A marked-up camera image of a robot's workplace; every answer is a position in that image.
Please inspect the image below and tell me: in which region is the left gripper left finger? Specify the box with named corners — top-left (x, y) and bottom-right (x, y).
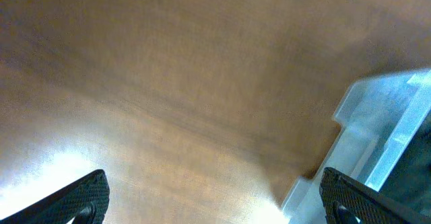
top-left (1, 169), bottom-right (110, 224)

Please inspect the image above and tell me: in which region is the clear plastic storage bin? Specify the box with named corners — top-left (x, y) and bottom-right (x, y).
top-left (282, 69), bottom-right (430, 224)

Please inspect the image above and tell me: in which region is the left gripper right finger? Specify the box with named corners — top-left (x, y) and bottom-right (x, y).
top-left (319, 167), bottom-right (430, 224)

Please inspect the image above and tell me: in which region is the black taped shirt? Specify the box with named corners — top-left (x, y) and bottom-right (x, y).
top-left (380, 116), bottom-right (430, 217)

